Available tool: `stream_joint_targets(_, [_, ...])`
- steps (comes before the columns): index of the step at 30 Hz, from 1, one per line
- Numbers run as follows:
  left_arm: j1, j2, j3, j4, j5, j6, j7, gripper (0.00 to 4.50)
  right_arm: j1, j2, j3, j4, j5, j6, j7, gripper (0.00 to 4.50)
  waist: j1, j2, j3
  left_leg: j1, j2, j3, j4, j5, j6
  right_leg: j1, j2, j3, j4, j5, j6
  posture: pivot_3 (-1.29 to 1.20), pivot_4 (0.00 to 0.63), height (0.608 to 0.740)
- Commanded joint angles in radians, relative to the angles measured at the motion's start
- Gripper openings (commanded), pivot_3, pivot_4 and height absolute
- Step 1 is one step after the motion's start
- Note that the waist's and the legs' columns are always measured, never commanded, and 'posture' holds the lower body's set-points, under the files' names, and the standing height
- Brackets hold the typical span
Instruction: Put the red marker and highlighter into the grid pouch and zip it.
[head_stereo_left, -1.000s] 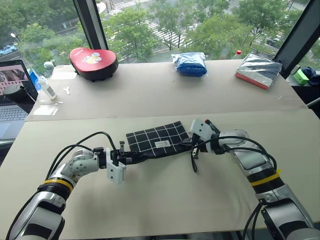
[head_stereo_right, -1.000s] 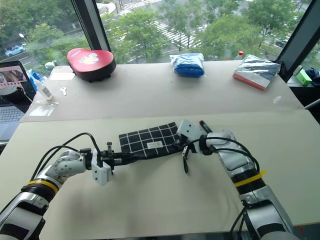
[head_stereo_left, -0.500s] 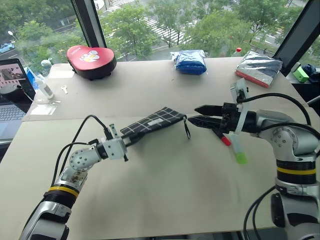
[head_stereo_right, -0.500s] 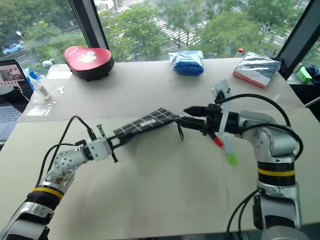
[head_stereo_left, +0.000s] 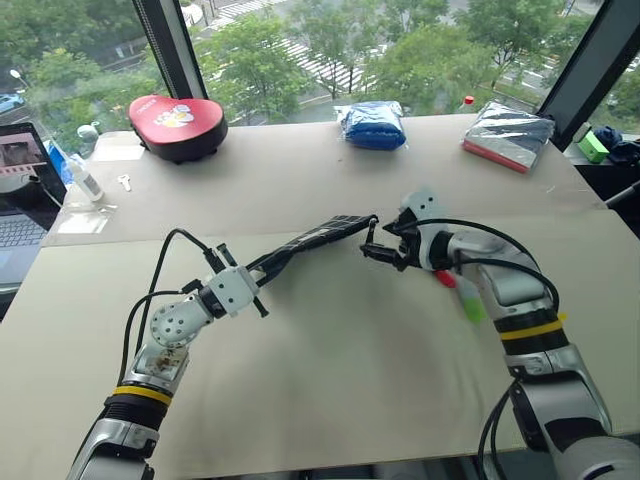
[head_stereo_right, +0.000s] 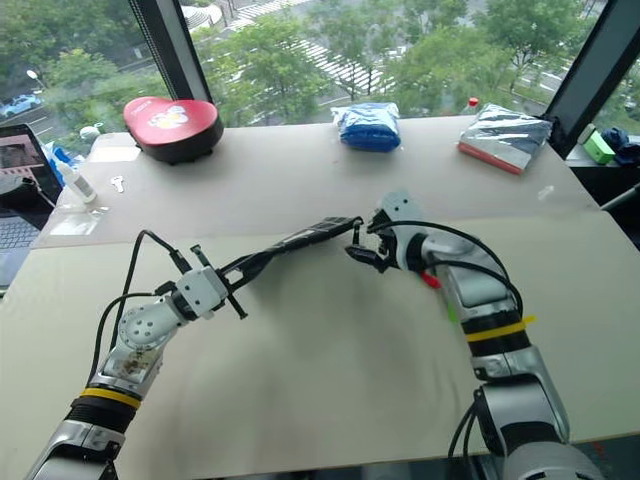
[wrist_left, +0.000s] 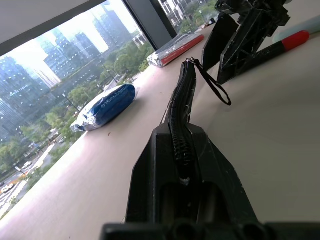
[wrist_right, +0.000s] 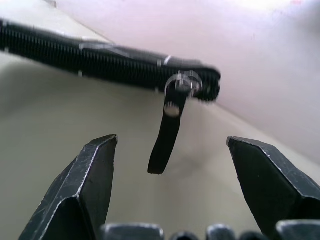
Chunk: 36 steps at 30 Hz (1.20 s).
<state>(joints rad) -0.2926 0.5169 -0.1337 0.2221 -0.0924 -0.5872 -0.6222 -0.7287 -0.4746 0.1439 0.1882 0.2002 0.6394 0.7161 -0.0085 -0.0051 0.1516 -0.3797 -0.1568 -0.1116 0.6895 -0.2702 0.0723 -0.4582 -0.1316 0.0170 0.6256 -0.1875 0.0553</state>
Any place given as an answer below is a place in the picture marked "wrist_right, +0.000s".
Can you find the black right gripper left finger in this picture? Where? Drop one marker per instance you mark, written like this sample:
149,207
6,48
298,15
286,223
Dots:
82,185

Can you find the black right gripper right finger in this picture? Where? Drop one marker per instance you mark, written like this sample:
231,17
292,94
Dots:
272,180

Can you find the black zippered grid pouch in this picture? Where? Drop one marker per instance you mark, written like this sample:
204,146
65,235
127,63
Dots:
120,65

